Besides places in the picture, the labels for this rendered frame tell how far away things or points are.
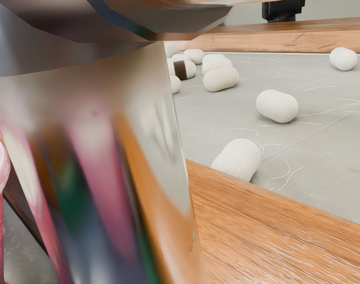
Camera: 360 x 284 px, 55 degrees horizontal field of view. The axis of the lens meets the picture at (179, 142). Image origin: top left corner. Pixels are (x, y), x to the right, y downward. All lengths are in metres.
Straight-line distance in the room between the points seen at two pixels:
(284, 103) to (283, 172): 0.07
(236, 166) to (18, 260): 0.19
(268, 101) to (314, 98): 0.06
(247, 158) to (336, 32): 0.32
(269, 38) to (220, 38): 0.10
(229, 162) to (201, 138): 0.08
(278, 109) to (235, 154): 0.08
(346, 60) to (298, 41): 0.13
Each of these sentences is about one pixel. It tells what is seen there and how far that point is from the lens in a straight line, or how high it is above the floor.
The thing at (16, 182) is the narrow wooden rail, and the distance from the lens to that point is 0.27.
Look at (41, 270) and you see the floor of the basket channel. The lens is 0.28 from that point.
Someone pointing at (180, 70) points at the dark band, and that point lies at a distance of 0.41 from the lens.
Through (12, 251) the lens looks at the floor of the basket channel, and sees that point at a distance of 0.31.
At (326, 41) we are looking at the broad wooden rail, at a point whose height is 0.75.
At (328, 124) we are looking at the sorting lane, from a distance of 0.25.
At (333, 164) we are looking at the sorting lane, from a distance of 0.20.
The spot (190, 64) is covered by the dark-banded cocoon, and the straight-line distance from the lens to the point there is 0.41.
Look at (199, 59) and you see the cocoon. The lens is 0.49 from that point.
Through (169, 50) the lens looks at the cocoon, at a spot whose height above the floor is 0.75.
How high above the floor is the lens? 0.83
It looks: 23 degrees down
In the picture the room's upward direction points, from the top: 10 degrees counter-clockwise
